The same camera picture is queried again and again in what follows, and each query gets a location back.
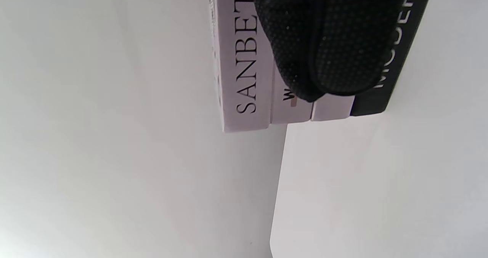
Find person's right hand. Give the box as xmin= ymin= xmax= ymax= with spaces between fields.
xmin=126 ymin=0 xmax=414 ymax=103

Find white book large black letters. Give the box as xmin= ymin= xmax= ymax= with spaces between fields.
xmin=208 ymin=0 xmax=276 ymax=133

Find white backdrop board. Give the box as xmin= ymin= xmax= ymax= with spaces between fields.
xmin=0 ymin=0 xmax=288 ymax=258

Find white book small text cover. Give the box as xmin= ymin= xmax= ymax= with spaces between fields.
xmin=270 ymin=66 xmax=314 ymax=125

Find white book with black spine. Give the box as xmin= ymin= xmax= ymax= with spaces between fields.
xmin=350 ymin=0 xmax=435 ymax=117

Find white book purple floral cover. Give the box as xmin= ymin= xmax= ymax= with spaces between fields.
xmin=311 ymin=93 xmax=356 ymax=122

